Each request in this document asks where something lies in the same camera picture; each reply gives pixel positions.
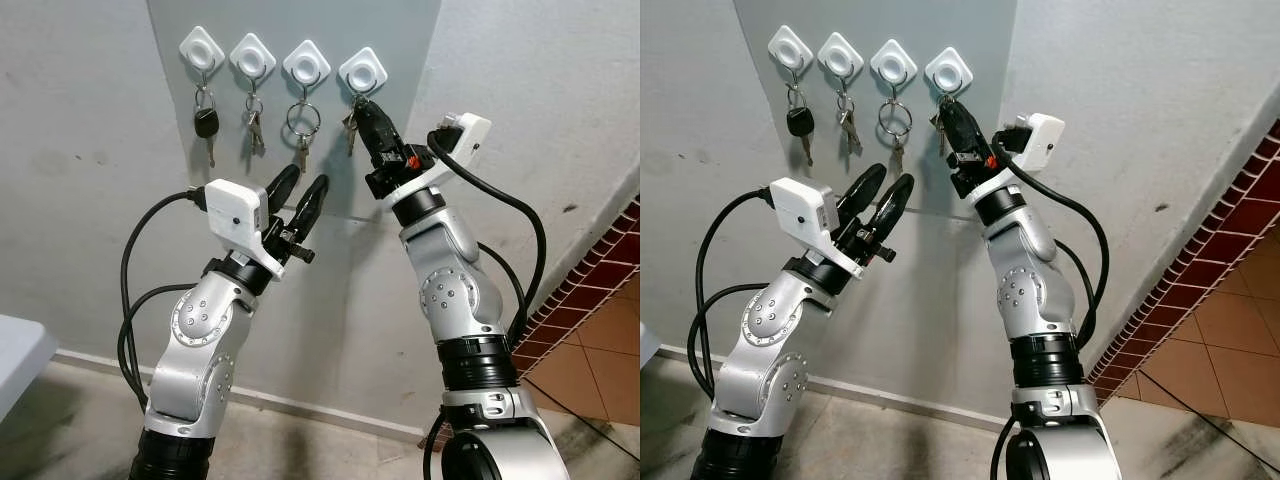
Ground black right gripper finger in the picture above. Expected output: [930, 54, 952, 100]
[356, 98, 386, 156]
[943, 98, 971, 156]
[954, 98, 988, 151]
[368, 98, 403, 151]

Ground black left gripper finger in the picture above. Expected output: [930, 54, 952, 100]
[290, 175, 330, 241]
[840, 163, 886, 218]
[264, 165, 300, 219]
[870, 174, 915, 237]

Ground silver keys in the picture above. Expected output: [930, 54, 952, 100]
[342, 92, 366, 158]
[930, 92, 952, 158]

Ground small silver key bunch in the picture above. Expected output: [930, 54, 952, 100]
[836, 92, 863, 156]
[243, 93, 267, 156]

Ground black head car key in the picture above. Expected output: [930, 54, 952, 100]
[193, 85, 221, 169]
[786, 85, 815, 167]

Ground large key ring with key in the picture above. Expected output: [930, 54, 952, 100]
[878, 98, 914, 173]
[286, 100, 323, 173]

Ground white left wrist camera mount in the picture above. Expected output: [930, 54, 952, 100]
[770, 177, 863, 279]
[203, 179, 286, 277]

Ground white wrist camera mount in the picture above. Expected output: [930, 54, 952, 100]
[203, 179, 286, 277]
[965, 113, 1066, 206]
[385, 112, 493, 206]
[770, 177, 863, 279]

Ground white diamond wall hook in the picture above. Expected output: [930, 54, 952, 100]
[282, 39, 331, 89]
[869, 38, 918, 89]
[767, 25, 815, 74]
[338, 46, 389, 98]
[229, 33, 277, 83]
[817, 32, 865, 82]
[179, 25, 226, 74]
[924, 46, 974, 98]

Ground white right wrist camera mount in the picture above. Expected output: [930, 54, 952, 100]
[965, 113, 1066, 206]
[385, 112, 493, 206]

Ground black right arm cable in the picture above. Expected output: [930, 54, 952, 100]
[1000, 145, 1111, 351]
[425, 130, 548, 351]

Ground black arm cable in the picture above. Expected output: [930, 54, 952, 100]
[690, 188, 776, 401]
[1000, 145, 1111, 351]
[425, 130, 548, 351]
[117, 190, 206, 413]

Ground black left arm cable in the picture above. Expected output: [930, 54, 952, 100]
[690, 188, 776, 401]
[117, 190, 206, 413]

